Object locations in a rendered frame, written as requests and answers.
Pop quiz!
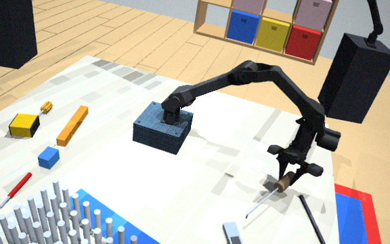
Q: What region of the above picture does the blue tape strip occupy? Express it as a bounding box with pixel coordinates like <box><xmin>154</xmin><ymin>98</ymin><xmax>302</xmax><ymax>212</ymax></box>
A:
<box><xmin>75</xmin><ymin>188</ymin><xmax>160</xmax><ymax>244</ymax></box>

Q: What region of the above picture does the yellow ribbed screwdriver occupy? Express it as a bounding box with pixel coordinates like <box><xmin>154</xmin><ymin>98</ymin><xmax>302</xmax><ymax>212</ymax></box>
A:
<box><xmin>38</xmin><ymin>101</ymin><xmax>53</xmax><ymax>116</ymax></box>

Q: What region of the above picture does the yellow box with black ends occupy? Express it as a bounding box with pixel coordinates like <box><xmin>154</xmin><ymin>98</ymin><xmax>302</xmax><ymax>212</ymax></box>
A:
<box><xmin>8</xmin><ymin>114</ymin><xmax>40</xmax><ymax>138</ymax></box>

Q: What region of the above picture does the brown wooden tool handle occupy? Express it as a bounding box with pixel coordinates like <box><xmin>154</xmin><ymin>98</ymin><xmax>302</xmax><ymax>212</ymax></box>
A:
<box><xmin>246</xmin><ymin>171</ymin><xmax>295</xmax><ymax>219</ymax></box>

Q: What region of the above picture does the orange rectangular bar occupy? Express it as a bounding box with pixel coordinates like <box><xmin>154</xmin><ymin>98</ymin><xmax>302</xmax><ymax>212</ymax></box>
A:
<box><xmin>56</xmin><ymin>105</ymin><xmax>89</xmax><ymax>147</ymax></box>

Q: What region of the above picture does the red-handled tool with grey metal tip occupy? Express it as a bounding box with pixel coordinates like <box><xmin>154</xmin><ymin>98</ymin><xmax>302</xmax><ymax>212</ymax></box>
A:
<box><xmin>0</xmin><ymin>172</ymin><xmax>32</xmax><ymax>208</ymax></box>

